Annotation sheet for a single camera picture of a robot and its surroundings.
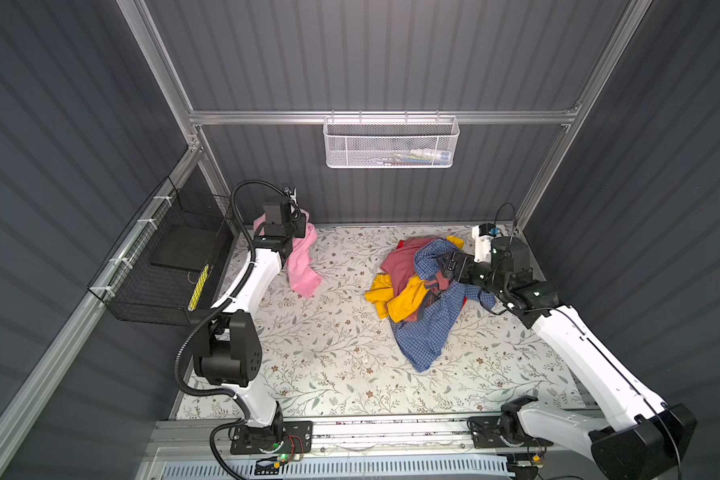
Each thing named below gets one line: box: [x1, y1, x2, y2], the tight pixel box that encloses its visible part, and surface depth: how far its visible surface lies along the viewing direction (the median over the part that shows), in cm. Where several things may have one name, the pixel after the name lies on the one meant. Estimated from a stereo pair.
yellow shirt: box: [365, 236, 465, 323], surface depth 91 cm
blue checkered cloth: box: [390, 239, 496, 373], surface depth 88 cm
